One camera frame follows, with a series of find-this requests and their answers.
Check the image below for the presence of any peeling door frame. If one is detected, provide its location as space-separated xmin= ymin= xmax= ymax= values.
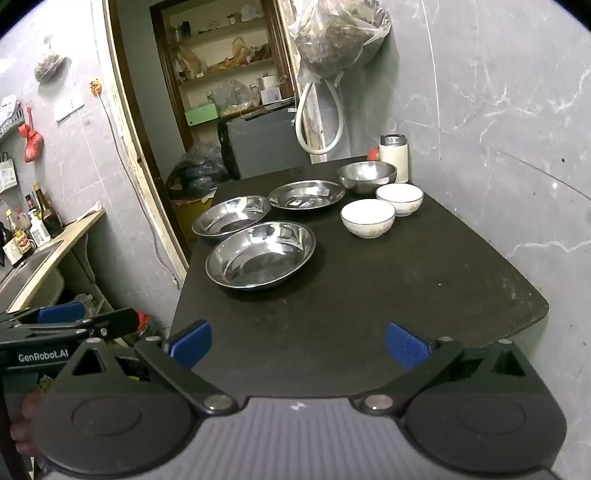
xmin=99 ymin=0 xmax=326 ymax=266

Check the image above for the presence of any white cloth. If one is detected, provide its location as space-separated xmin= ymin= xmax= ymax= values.
xmin=76 ymin=200 xmax=103 ymax=222

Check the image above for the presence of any white wall switch plate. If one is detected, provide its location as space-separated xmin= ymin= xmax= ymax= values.
xmin=53 ymin=95 xmax=86 ymax=123

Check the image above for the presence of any person's left hand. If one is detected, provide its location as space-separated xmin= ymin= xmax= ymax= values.
xmin=9 ymin=391 xmax=44 ymax=457

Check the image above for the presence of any stainless steel plate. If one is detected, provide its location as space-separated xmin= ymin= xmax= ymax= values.
xmin=192 ymin=195 xmax=271 ymax=241
xmin=268 ymin=180 xmax=346 ymax=212
xmin=206 ymin=222 xmax=317 ymax=290

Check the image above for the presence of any white ceramic bowl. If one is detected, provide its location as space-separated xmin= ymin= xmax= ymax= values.
xmin=341 ymin=199 xmax=396 ymax=239
xmin=376 ymin=184 xmax=424 ymax=217

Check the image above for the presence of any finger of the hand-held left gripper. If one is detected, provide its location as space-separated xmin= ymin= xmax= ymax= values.
xmin=0 ymin=308 xmax=140 ymax=344
xmin=0 ymin=304 xmax=88 ymax=330

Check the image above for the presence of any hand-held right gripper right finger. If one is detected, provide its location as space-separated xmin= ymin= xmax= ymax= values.
xmin=358 ymin=322 xmax=541 ymax=416

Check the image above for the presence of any brown bag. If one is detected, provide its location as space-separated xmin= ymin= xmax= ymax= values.
xmin=231 ymin=37 xmax=252 ymax=65

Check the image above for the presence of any green box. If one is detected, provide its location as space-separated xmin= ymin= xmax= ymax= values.
xmin=185 ymin=104 xmax=220 ymax=130

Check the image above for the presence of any dark sauce bottle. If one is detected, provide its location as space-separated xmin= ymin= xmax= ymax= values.
xmin=32 ymin=184 xmax=63 ymax=238

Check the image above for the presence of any hanging clear plastic bag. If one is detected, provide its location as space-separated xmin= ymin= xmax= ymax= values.
xmin=287 ymin=0 xmax=392 ymax=86

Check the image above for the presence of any wooden shelf unit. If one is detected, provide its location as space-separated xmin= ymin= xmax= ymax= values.
xmin=150 ymin=0 xmax=296 ymax=155

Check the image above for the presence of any red plastic bag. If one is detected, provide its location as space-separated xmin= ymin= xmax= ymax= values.
xmin=18 ymin=108 xmax=44 ymax=162

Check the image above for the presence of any small hanging bag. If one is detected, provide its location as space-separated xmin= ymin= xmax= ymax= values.
xmin=34 ymin=39 xmax=68 ymax=84

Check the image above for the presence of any beige kitchen counter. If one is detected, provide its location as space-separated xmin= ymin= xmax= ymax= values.
xmin=0 ymin=210 xmax=107 ymax=315

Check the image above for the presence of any wall calendar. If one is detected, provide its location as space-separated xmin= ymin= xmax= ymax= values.
xmin=0 ymin=152 xmax=17 ymax=192

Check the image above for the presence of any red label bottle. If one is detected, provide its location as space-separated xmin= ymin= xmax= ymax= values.
xmin=2 ymin=231 xmax=35 ymax=265

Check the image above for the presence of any white wall cable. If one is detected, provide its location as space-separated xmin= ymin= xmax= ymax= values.
xmin=96 ymin=93 xmax=181 ymax=283

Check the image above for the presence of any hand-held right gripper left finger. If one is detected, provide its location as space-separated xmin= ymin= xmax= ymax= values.
xmin=60 ymin=320 xmax=240 ymax=416

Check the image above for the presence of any white thermos cup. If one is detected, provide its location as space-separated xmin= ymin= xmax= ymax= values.
xmin=379 ymin=134 xmax=410 ymax=184

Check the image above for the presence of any metal wall rack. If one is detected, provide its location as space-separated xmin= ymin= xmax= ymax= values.
xmin=0 ymin=95 xmax=24 ymax=139

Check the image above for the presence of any white bottle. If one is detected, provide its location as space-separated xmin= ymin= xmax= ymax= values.
xmin=28 ymin=210 xmax=51 ymax=247

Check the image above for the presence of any stainless steel bowl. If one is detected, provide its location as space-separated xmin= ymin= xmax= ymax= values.
xmin=337 ymin=161 xmax=398 ymax=195

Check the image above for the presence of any white hose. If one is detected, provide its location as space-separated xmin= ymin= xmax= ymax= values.
xmin=295 ymin=82 xmax=345 ymax=155

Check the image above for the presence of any steel sink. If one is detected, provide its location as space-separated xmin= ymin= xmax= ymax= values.
xmin=0 ymin=240 xmax=63 ymax=298

